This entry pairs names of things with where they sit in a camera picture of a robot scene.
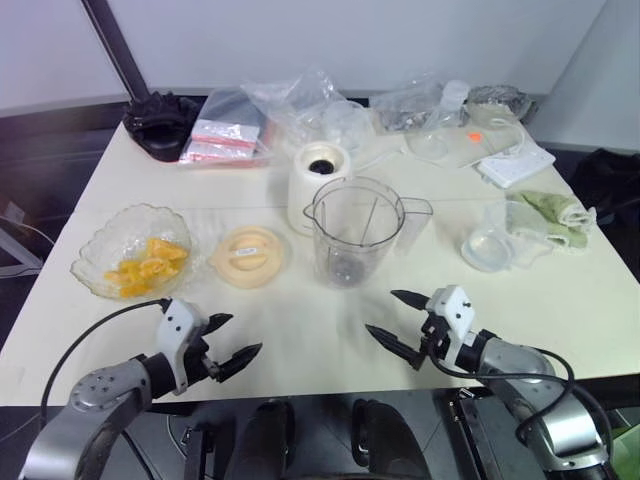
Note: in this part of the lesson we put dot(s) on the clear plastic dish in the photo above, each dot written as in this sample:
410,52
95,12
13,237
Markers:
426,146

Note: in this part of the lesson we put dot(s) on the pink white zip bag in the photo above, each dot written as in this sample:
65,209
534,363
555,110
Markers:
215,151
225,131

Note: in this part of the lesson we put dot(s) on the clear blender jar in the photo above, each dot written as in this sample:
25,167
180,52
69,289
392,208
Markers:
325,250

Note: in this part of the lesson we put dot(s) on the small translucent white cup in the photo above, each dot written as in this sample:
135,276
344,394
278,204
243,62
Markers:
456,94

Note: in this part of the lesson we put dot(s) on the plastic bag with grey contents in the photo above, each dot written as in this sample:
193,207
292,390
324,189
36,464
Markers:
405,110

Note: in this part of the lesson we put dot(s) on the cream blender lid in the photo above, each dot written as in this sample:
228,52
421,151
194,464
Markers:
230,270

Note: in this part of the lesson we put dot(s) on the dark zip bag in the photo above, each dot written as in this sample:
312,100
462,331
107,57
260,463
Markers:
232,105

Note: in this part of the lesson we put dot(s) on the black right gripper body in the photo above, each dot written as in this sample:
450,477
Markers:
434,340

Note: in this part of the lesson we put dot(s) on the black bag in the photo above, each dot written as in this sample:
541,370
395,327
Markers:
607,180

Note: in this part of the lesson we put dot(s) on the dark rounded shape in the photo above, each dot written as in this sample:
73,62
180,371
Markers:
265,440
385,440

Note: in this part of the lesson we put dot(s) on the white blender base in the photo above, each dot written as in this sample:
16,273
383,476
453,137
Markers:
300,190

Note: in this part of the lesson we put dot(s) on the clear crumpled plastic bag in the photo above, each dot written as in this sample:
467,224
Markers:
300,100

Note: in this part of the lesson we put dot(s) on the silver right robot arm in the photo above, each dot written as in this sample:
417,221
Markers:
515,360

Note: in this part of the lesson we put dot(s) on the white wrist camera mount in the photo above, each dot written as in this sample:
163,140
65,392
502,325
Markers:
455,307
175,325

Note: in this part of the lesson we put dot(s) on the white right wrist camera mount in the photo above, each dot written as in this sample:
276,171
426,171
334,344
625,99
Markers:
455,307

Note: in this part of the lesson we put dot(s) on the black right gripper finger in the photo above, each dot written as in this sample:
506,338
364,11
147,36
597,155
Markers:
397,346
412,301

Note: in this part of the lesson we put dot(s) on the clear round container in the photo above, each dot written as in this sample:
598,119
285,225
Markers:
487,250

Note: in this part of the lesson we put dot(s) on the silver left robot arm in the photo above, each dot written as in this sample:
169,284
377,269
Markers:
95,395

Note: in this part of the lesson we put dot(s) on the clear glass bowl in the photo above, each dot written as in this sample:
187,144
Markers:
100,250

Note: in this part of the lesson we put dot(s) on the clear sheet with orange sticker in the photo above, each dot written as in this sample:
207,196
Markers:
495,142

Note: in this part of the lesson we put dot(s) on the green cloth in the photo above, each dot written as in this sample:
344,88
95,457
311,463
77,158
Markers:
545,207

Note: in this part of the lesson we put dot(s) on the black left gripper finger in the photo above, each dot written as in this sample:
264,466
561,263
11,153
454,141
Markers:
237,361
219,321

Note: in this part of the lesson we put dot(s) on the grey crumpled bag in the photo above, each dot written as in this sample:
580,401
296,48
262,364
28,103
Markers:
500,97

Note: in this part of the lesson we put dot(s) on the black stand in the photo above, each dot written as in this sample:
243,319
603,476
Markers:
115,40

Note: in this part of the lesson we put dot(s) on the black crumpled cloth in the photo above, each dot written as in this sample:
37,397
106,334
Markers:
160,112

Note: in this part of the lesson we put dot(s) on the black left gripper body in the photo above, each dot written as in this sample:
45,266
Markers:
202,357

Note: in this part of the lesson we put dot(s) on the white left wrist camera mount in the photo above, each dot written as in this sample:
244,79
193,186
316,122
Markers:
175,325

